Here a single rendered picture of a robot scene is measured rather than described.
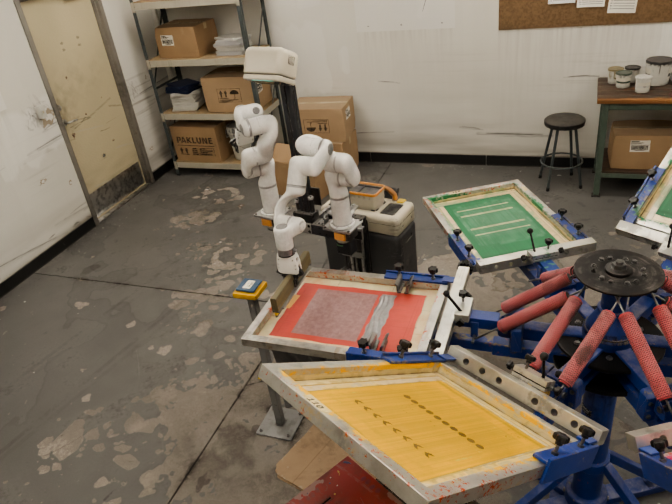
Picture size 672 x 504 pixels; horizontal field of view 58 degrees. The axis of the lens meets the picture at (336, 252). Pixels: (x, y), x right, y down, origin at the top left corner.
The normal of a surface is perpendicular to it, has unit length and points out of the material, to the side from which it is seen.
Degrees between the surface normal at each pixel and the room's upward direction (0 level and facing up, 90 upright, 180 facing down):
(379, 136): 90
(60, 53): 90
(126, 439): 0
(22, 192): 90
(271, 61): 64
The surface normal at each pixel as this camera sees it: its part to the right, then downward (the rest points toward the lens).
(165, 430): -0.11, -0.85
